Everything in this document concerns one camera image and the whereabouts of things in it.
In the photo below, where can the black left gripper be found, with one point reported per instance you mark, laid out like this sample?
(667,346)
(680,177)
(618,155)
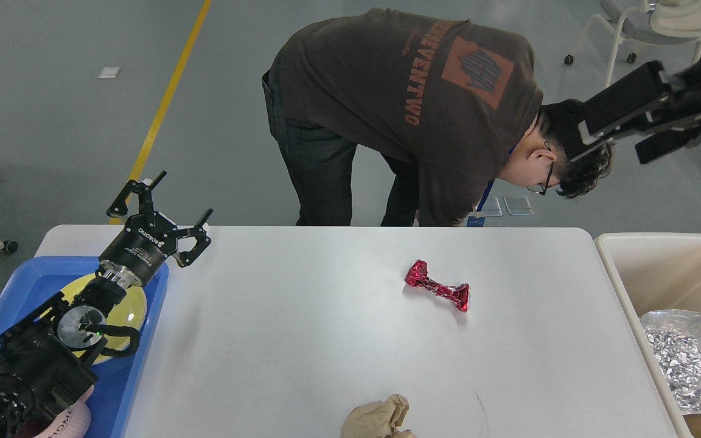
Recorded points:
(148,238)

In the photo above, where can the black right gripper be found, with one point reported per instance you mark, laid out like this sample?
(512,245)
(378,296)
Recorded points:
(647,102)

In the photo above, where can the yellow plastic plate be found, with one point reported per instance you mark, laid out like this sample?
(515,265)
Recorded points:
(130,312)

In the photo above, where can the pink ribbed mug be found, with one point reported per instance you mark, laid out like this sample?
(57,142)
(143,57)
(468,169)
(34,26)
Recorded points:
(72,422)

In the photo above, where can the large foil bag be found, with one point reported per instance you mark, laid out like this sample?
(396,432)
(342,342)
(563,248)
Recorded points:
(675,339)

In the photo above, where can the red foil wrapper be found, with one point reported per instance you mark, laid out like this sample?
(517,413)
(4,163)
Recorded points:
(417,276)

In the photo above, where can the brown paper ball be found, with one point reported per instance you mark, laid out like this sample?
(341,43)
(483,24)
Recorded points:
(378,419)

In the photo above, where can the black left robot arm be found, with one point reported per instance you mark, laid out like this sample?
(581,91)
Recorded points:
(46,357)

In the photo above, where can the white rolling chair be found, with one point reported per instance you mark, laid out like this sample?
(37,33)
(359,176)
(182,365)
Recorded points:
(657,23)

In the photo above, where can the blue plastic tray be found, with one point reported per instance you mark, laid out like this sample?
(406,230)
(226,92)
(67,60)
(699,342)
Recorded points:
(35,281)

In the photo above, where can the beige plastic bin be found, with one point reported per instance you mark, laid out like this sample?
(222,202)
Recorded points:
(650,272)

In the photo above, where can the person in brown sweater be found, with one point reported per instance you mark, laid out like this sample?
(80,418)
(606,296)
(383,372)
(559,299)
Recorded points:
(451,106)

